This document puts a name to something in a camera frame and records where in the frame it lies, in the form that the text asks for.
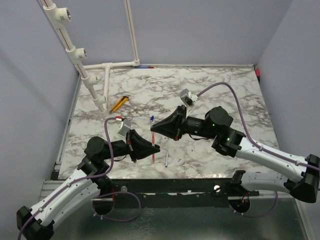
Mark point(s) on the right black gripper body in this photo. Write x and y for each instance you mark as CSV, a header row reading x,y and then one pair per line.
x,y
177,127

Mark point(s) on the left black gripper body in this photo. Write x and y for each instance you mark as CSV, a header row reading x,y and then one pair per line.
x,y
134,148

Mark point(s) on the red pen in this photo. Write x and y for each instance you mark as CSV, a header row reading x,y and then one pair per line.
x,y
153,144

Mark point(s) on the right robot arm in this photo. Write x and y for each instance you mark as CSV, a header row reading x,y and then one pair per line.
x,y
298,176

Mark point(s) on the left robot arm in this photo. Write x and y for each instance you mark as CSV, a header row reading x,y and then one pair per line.
x,y
87,181

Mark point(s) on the grey pen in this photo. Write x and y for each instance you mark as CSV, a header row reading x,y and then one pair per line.
x,y
167,159

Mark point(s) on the red clamp at corner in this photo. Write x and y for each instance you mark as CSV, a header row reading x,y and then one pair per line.
x,y
257,72

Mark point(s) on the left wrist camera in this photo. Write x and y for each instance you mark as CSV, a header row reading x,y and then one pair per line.
x,y
124,128

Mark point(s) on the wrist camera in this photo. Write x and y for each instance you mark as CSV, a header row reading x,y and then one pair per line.
x,y
124,128
188,98

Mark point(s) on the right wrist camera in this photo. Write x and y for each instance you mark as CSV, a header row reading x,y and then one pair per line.
x,y
188,98

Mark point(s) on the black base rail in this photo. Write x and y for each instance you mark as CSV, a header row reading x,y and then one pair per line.
x,y
183,193

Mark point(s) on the aluminium frame rail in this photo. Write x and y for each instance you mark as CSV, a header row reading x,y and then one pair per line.
x,y
48,187

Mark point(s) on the white pvc pipe frame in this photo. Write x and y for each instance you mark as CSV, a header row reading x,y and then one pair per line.
x,y
97,35

